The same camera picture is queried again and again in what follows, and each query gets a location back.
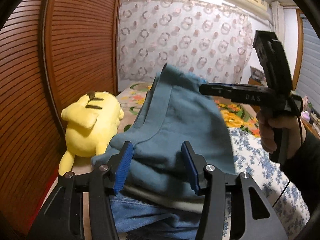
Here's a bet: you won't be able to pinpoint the right hand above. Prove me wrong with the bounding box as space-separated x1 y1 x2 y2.
256 109 308 159

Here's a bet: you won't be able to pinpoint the grey green folded garment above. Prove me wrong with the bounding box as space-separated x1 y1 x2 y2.
122 185 204 214

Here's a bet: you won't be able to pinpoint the wooden sideboard cabinet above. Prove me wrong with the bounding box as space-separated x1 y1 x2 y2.
248 76 320 140

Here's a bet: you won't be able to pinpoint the grey window roller shutter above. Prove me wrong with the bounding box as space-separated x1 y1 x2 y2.
296 15 320 111

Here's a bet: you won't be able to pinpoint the black sleeved right forearm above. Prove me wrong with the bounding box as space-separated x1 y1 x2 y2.
280 132 320 213

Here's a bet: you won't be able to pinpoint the teal blue pants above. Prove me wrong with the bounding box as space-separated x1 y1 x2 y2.
91 65 235 199

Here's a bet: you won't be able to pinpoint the blue denim jeans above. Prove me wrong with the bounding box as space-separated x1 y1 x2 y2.
110 193 201 239

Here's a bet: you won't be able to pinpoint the white wall air conditioner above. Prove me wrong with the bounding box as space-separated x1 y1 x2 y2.
225 0 271 21

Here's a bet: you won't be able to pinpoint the blue floral white bedsheet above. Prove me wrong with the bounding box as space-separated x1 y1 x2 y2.
228 128 310 239

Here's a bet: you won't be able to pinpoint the yellow plush toy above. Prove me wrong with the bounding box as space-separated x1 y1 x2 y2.
58 92 124 176

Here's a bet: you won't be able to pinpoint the patterned pink circle curtain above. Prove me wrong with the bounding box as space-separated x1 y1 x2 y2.
118 0 253 87

